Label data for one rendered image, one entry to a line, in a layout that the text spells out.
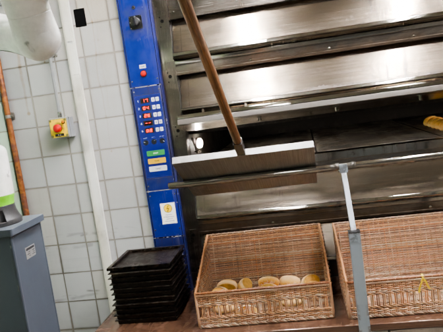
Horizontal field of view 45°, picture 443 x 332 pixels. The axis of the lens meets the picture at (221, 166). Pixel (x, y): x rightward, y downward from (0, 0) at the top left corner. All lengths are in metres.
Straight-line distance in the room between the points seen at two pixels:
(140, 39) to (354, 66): 1.00
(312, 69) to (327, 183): 0.54
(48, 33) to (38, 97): 1.51
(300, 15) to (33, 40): 1.50
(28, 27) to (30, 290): 0.82
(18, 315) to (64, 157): 1.22
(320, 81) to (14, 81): 1.50
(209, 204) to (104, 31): 0.98
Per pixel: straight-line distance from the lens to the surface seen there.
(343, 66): 2.54
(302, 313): 2.22
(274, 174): 2.17
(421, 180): 2.61
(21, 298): 1.72
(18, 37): 1.34
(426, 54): 2.59
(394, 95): 2.40
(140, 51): 2.61
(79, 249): 2.87
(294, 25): 2.53
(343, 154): 2.54
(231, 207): 2.58
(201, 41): 1.44
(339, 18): 2.54
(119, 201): 2.72
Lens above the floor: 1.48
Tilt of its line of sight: 7 degrees down
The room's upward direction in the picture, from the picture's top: 8 degrees counter-clockwise
